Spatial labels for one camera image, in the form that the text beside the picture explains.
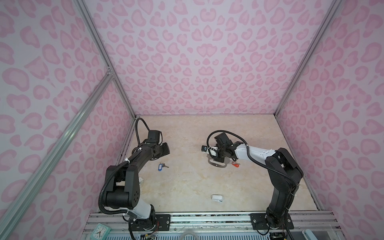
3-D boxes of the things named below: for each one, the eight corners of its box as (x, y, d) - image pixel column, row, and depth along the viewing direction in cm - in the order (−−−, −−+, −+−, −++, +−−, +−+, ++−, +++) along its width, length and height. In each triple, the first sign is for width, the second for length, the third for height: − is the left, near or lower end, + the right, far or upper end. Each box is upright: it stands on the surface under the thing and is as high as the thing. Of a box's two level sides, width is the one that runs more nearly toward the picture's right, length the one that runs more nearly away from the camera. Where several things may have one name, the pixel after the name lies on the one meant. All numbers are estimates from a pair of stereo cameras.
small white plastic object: (211, 201, 82) (211, 200, 79) (211, 195, 84) (211, 194, 81) (222, 201, 82) (223, 200, 79) (222, 195, 84) (222, 194, 81)
